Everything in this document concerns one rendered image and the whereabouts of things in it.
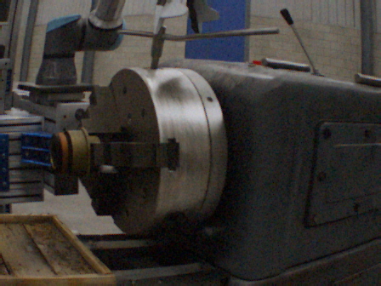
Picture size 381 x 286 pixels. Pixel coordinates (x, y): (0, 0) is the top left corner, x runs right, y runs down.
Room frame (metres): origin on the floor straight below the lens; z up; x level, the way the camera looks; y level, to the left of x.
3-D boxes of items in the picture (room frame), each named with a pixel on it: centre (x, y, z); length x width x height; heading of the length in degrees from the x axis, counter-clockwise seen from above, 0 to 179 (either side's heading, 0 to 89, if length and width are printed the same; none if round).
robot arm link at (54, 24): (1.62, 0.43, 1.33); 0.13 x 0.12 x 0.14; 113
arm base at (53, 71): (1.62, 0.44, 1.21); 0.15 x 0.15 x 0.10
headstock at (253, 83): (1.25, -0.25, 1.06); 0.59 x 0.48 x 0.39; 121
